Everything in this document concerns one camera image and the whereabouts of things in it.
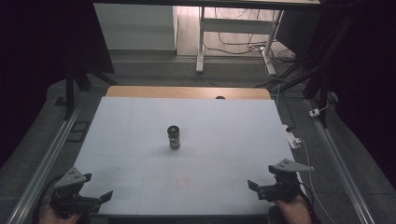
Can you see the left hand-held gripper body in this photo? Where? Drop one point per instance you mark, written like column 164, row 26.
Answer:
column 70, row 182

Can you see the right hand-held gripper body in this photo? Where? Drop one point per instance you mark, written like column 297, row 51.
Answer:
column 285, row 183

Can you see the person's right hand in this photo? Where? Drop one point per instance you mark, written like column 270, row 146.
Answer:
column 294, row 212

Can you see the person's left hand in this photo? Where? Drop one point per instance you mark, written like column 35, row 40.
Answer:
column 51, row 218

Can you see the white power strip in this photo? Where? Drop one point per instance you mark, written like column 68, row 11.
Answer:
column 292, row 138

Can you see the white table sheet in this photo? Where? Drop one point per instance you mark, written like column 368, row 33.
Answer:
column 193, row 174

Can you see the small white adapter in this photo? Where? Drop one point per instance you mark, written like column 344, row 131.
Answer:
column 314, row 112

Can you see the dark glass jar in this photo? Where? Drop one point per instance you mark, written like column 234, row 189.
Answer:
column 174, row 137

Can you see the small black knob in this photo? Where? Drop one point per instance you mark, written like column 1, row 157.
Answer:
column 220, row 97

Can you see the black metal stand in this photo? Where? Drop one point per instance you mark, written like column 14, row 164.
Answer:
column 320, row 77
column 71, row 84

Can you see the wooden table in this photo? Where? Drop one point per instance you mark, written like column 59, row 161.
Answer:
column 174, row 92

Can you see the dark curtain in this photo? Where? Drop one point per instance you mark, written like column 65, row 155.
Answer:
column 367, row 77
column 31, row 46

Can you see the metal floor rail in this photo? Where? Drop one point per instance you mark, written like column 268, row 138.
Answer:
column 341, row 169
column 43, row 165

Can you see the black floor frame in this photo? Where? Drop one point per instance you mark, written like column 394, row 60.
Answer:
column 78, row 131

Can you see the white desk frame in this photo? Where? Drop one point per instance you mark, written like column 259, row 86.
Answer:
column 232, row 25

